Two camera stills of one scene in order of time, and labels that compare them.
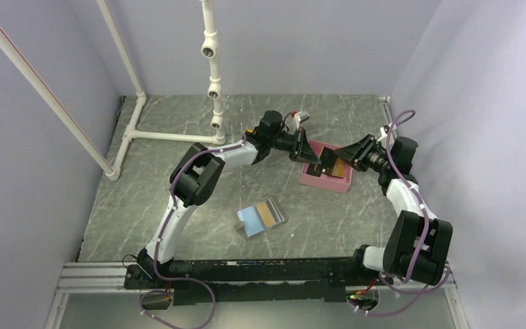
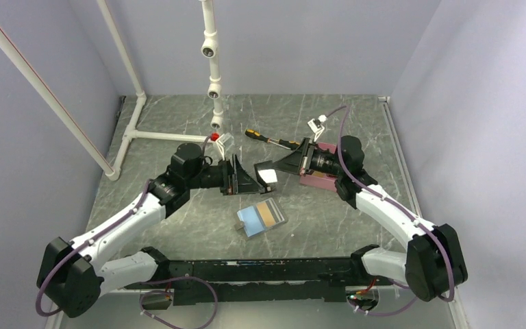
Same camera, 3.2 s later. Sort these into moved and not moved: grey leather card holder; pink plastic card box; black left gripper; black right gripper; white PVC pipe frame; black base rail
Moved: black left gripper; black right gripper
Not moved: pink plastic card box; black base rail; grey leather card holder; white PVC pipe frame
